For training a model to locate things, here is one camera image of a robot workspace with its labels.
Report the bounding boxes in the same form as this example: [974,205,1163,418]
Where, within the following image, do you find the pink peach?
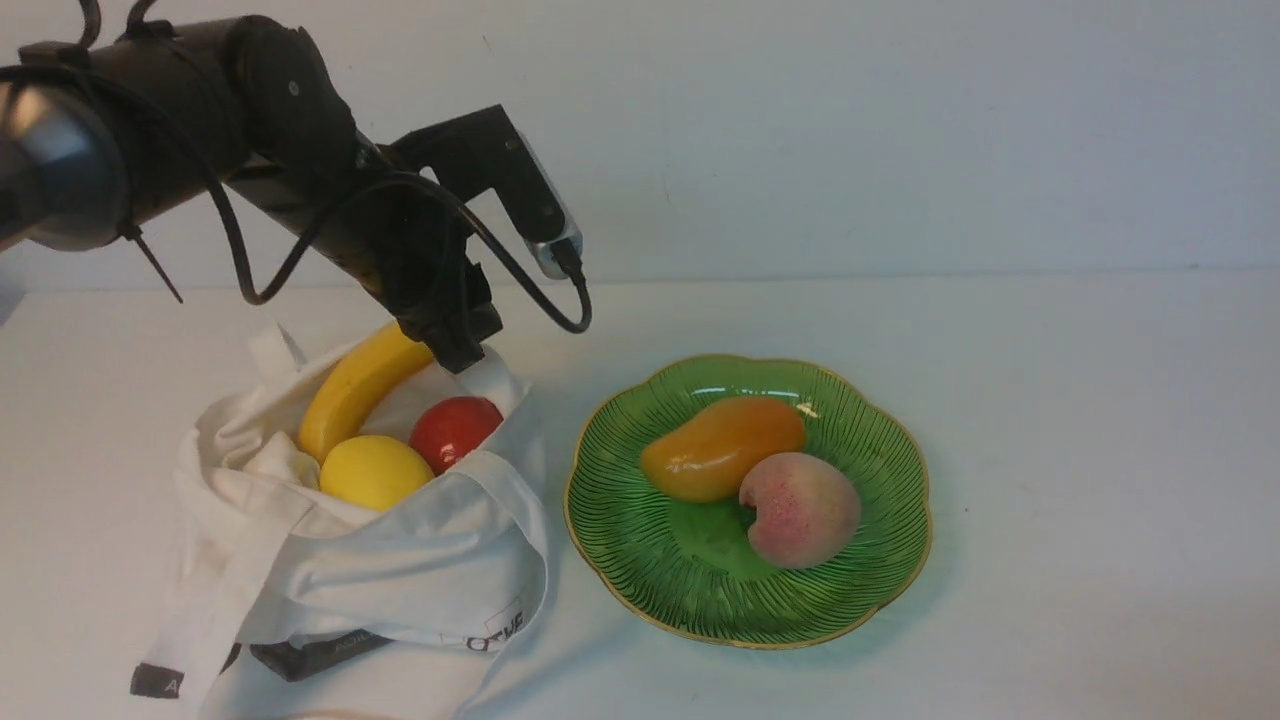
[739,452,861,569]

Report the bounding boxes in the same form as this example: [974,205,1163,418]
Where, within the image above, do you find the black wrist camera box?
[390,105,582,281]

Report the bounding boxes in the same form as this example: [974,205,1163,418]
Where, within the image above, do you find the black cable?
[60,0,593,334]

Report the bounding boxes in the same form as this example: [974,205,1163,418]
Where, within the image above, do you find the green glass scalloped plate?
[563,354,933,650]

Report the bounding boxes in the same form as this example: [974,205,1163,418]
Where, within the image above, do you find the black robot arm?
[3,1,526,372]

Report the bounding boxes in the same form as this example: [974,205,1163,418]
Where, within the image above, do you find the orange mango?
[639,396,806,503]

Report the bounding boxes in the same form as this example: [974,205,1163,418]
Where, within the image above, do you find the red apple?
[408,396,504,477]

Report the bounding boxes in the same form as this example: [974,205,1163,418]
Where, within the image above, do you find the white canvas tote bag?
[129,325,556,719]

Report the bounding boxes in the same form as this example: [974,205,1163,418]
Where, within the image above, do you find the yellow lemon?
[319,436,435,512]

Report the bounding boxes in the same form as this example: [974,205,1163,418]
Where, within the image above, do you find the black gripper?
[330,176,503,373]

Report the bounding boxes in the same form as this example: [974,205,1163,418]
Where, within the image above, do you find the yellow banana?
[296,322,435,462]

